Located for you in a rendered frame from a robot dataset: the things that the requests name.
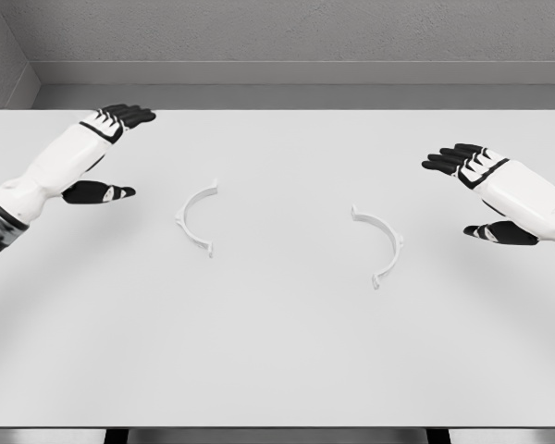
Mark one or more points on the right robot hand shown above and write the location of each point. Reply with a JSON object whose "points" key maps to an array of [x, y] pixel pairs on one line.
{"points": [[513, 196]]}

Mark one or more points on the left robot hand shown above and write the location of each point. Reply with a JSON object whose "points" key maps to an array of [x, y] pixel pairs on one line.
{"points": [[76, 150]]}

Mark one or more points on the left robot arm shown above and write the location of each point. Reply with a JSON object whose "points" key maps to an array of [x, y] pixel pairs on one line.
{"points": [[9, 205]]}

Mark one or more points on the white pipe clamp half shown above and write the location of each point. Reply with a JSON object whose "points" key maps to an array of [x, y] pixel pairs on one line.
{"points": [[197, 217], [388, 240]]}

